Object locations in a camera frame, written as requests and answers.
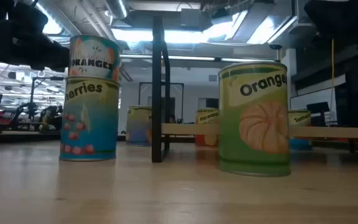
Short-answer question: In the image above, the tomatoes can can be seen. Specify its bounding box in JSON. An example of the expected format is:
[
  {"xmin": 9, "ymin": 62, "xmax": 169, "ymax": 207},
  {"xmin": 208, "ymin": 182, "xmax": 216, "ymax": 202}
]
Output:
[{"xmin": 288, "ymin": 109, "xmax": 313, "ymax": 151}]

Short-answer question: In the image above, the short mandarin oranges can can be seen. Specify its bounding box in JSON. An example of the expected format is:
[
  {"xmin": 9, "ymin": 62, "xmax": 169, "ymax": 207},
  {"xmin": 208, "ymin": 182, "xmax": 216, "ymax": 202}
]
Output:
[{"xmin": 68, "ymin": 34, "xmax": 121, "ymax": 82}]

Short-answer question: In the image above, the blue cherries can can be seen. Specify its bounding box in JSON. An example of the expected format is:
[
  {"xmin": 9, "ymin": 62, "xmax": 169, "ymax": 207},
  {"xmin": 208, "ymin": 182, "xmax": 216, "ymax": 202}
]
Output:
[{"xmin": 59, "ymin": 76, "xmax": 120, "ymax": 162}]

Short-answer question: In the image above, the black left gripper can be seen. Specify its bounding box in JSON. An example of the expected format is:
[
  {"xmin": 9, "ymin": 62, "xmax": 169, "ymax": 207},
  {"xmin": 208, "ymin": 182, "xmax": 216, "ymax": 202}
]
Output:
[{"xmin": 0, "ymin": 1, "xmax": 71, "ymax": 73}]

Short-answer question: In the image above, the wooden shelf with black frame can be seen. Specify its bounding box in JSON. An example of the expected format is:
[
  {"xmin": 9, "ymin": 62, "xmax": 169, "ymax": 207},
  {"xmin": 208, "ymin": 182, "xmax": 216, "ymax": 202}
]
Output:
[{"xmin": 152, "ymin": 14, "xmax": 358, "ymax": 164}]

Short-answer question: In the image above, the orange pineapple can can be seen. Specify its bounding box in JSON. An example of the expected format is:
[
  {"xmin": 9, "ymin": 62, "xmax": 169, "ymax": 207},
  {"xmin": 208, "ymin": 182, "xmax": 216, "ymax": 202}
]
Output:
[{"xmin": 195, "ymin": 107, "xmax": 220, "ymax": 148}]

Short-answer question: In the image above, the silver ventilation duct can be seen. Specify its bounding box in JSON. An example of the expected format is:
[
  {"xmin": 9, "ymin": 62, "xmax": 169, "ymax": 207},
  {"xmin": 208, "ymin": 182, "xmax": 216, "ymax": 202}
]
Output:
[{"xmin": 104, "ymin": 0, "xmax": 129, "ymax": 20}]

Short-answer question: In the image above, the bright ceiling light panel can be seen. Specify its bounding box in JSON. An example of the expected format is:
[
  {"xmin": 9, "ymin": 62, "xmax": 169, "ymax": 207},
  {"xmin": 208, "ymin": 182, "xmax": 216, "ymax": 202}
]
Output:
[{"xmin": 110, "ymin": 27, "xmax": 241, "ymax": 44}]

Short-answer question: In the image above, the green oranges can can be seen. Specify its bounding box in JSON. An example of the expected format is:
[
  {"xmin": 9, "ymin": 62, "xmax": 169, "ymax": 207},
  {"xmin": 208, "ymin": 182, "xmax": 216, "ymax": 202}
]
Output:
[{"xmin": 218, "ymin": 61, "xmax": 291, "ymax": 177}]

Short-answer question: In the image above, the peaches can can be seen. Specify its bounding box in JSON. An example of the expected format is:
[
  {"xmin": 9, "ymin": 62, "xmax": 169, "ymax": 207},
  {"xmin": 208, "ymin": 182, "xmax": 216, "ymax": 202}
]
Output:
[{"xmin": 126, "ymin": 105, "xmax": 153, "ymax": 147}]

